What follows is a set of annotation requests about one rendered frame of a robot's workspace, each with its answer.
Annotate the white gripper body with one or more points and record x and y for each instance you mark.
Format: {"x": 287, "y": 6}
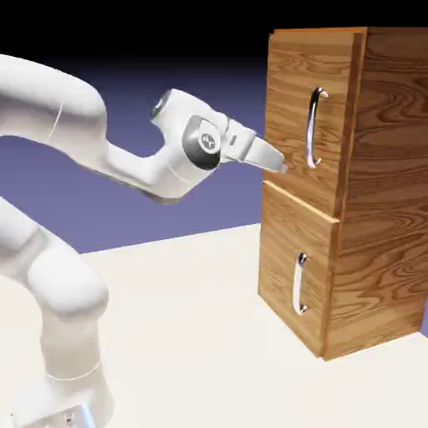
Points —
{"x": 264, "y": 152}

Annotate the short wood cabinet door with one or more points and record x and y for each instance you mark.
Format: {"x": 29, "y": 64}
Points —
{"x": 284, "y": 254}

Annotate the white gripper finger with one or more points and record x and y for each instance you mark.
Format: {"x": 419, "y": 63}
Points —
{"x": 283, "y": 168}

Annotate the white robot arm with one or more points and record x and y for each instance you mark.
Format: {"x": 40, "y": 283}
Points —
{"x": 67, "y": 110}

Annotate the tall wood cabinet door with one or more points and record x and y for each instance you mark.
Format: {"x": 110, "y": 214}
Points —
{"x": 294, "y": 100}

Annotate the light wood cabinet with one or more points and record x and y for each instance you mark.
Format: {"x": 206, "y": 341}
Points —
{"x": 381, "y": 187}

